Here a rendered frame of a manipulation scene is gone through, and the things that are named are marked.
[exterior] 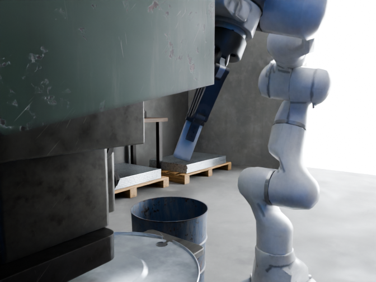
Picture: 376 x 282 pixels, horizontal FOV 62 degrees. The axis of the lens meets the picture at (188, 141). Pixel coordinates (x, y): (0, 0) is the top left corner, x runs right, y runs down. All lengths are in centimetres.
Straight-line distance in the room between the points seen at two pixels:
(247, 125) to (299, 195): 445
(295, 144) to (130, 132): 70
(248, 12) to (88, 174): 37
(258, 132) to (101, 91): 507
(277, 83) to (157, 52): 75
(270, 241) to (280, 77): 49
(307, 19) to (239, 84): 481
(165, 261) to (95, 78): 39
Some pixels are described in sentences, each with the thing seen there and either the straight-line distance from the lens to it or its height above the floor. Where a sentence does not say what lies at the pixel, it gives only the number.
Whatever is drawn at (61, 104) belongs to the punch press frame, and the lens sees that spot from 22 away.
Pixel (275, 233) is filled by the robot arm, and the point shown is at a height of 66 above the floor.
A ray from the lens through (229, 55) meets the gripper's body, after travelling 56.
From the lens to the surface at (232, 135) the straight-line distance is 550.
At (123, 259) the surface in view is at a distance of 56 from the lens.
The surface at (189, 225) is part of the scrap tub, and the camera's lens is 160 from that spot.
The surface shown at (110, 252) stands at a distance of 39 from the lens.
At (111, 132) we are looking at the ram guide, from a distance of 36.
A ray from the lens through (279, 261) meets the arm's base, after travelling 105.
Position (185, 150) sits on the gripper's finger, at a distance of 56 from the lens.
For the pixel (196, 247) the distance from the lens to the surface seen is 61.
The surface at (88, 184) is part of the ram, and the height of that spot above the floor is 95.
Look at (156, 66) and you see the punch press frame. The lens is 27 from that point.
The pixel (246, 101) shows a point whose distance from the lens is 536.
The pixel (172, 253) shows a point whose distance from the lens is 58.
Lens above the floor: 104
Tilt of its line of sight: 7 degrees down
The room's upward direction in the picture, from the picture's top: straight up
